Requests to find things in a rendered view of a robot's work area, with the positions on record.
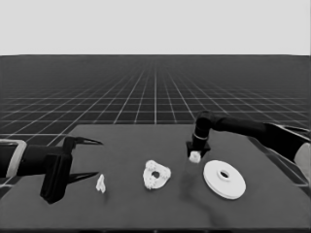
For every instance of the larger white toothed gear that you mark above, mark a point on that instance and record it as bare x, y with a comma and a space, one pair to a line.
193, 158

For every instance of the small white toothed gear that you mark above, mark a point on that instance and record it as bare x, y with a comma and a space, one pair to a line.
167, 174
147, 185
148, 167

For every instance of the large thick white disc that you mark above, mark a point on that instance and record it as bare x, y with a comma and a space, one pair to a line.
233, 187

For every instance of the small white T-shaped piece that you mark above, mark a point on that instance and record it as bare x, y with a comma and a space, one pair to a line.
101, 186

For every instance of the round white carrier with pins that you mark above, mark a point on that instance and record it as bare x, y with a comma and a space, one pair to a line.
147, 175

